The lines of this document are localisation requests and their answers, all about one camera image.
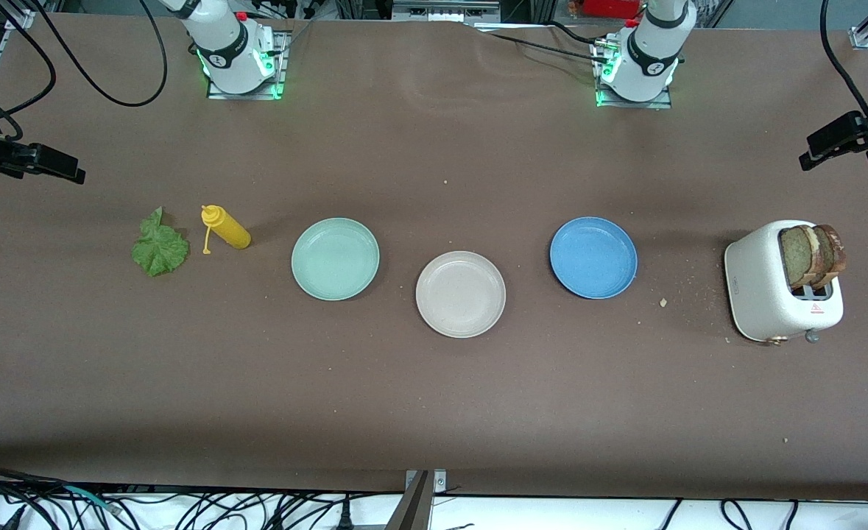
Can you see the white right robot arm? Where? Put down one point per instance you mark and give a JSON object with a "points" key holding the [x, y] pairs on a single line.
{"points": [[220, 44]]}

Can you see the yellow squeeze bottle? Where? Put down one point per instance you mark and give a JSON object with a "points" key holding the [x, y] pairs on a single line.
{"points": [[231, 232]]}

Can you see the aluminium post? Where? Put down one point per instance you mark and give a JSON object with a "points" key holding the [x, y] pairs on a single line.
{"points": [[411, 508]]}

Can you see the mint green round plate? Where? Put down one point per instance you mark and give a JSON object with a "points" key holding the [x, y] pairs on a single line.
{"points": [[335, 259]]}

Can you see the grey electronic device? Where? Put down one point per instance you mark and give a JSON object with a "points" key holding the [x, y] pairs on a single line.
{"points": [[445, 9]]}

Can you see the white toaster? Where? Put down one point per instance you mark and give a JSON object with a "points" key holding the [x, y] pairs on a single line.
{"points": [[761, 294]]}

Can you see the beige round plate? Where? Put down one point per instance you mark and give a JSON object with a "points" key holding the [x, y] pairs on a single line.
{"points": [[461, 294]]}

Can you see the bread slice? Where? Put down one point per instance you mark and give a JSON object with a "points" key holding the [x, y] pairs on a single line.
{"points": [[835, 254], [796, 258]]}

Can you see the green lettuce leaf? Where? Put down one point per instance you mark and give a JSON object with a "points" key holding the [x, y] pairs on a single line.
{"points": [[160, 250]]}

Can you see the red box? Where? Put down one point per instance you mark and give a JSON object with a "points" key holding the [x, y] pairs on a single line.
{"points": [[610, 7]]}

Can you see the blue round plate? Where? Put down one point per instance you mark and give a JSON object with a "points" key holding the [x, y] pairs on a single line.
{"points": [[593, 258]]}

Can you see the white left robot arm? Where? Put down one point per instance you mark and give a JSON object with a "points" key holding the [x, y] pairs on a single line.
{"points": [[651, 51]]}

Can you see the small metal bracket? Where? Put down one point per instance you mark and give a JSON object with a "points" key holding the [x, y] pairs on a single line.
{"points": [[439, 482]]}

